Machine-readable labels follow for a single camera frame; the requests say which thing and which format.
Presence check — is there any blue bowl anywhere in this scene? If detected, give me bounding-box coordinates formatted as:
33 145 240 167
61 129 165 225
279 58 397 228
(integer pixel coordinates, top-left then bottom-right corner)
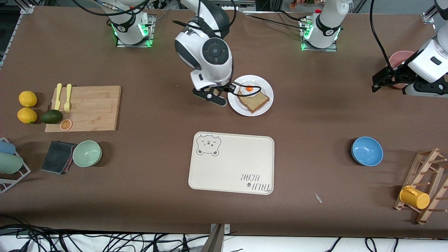
351 136 384 166

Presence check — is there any green avocado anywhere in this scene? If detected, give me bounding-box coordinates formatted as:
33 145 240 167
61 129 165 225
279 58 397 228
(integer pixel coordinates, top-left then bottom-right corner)
40 110 63 124

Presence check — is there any pink bowl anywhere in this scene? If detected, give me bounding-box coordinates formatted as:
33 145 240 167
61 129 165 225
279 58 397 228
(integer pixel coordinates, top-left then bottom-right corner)
385 51 417 90

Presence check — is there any dark grey cloth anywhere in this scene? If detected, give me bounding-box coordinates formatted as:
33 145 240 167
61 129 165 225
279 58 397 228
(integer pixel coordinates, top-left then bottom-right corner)
41 141 76 175

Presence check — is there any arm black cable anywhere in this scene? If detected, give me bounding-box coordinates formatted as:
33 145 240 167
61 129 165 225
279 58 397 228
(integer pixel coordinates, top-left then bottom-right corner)
370 0 400 70
72 0 263 96

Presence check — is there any black cable on table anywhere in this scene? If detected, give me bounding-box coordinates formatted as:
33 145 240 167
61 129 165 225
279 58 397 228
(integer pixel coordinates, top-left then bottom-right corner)
245 10 306 28

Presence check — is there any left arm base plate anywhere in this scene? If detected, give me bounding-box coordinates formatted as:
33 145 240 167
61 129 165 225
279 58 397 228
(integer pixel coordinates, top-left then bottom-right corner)
299 17 338 52

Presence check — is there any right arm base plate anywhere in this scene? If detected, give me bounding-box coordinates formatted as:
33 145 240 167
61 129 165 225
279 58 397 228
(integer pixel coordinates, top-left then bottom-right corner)
116 15 155 48

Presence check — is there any aluminium frame profile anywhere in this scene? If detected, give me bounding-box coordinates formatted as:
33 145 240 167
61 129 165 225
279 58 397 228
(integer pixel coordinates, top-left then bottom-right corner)
422 5 440 23

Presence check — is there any light green bowl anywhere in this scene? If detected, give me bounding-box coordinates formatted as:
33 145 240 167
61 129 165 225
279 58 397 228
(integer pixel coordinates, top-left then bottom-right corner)
72 140 103 167

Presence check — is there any wooden cutting board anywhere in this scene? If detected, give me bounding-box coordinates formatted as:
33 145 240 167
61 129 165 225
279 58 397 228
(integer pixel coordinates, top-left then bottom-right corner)
45 86 122 133

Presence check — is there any cream bear tray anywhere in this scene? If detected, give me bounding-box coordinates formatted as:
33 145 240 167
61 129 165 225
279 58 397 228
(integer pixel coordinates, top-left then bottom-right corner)
188 132 275 195

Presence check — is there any yellow mug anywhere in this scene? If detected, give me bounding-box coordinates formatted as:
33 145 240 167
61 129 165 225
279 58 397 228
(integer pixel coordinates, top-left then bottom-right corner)
399 186 431 210

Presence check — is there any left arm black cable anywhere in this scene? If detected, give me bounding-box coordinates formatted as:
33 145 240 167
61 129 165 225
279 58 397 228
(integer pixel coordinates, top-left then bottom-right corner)
370 0 400 70

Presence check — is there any yellow lemon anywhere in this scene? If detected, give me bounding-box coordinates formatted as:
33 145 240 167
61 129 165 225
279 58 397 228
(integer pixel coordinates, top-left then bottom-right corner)
17 107 38 124
19 91 38 107

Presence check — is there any pale green cup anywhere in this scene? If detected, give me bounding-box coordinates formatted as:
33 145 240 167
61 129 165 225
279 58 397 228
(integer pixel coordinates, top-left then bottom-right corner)
0 153 24 174

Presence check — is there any metal table bracket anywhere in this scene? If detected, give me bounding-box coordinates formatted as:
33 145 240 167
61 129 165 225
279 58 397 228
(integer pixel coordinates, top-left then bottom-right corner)
206 223 231 252

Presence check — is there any white wire rack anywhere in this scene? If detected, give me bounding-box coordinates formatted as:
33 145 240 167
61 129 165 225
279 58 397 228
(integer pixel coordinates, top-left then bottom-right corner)
0 138 31 193

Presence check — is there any wooden mug rack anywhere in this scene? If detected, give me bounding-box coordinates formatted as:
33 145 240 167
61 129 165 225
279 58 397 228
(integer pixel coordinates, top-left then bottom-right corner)
393 148 448 225

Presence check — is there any fried egg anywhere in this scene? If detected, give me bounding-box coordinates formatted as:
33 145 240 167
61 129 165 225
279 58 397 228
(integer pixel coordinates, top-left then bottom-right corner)
239 81 260 98

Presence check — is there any yellow plastic fork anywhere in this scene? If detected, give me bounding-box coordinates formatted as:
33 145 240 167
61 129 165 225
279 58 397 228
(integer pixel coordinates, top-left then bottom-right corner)
64 84 72 113

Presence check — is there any white round plate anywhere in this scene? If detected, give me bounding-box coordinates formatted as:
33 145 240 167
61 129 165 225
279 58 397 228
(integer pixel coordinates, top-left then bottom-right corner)
228 75 274 117

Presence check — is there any light blue cup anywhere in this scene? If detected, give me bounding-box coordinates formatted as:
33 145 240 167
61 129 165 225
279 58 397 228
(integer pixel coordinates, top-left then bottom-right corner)
0 140 16 155

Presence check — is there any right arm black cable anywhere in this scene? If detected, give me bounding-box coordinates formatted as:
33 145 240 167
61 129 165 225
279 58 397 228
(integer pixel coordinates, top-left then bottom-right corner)
72 0 263 96

